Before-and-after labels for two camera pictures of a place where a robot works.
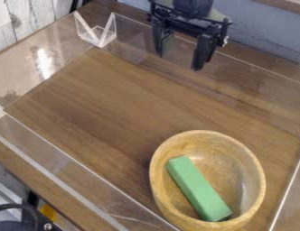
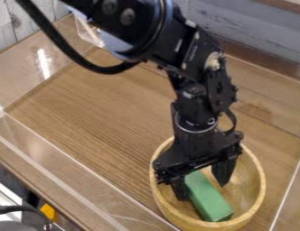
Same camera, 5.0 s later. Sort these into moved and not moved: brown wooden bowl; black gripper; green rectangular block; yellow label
Moved: black gripper
Not moved: brown wooden bowl; green rectangular block; yellow label
